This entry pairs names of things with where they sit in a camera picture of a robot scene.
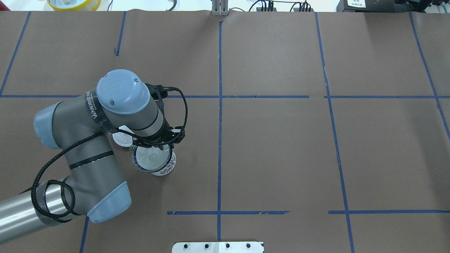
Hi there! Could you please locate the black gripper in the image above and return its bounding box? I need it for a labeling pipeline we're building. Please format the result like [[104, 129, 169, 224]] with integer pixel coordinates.
[[132, 128, 185, 150]]

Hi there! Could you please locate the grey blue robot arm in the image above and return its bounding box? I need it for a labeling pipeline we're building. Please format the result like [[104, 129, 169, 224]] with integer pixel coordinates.
[[1, 69, 188, 244]]

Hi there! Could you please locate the white enamel mug blue rim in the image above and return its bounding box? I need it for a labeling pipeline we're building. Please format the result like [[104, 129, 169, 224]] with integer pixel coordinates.
[[155, 148, 176, 176]]

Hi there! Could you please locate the white ceramic lid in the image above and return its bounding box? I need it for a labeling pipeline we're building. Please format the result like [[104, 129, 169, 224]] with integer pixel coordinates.
[[112, 125, 134, 148]]

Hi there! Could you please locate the yellow tape roll with plate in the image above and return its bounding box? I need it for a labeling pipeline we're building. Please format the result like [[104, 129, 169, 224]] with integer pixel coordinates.
[[46, 0, 101, 11]]

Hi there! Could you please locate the black device box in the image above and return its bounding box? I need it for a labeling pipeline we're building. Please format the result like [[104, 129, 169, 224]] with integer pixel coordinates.
[[336, 0, 414, 13]]

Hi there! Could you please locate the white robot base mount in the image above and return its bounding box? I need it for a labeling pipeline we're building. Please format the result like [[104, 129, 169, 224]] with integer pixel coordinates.
[[172, 241, 265, 253]]

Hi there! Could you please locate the aluminium frame post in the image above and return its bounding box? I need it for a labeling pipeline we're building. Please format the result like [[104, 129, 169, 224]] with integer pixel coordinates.
[[211, 0, 229, 17]]

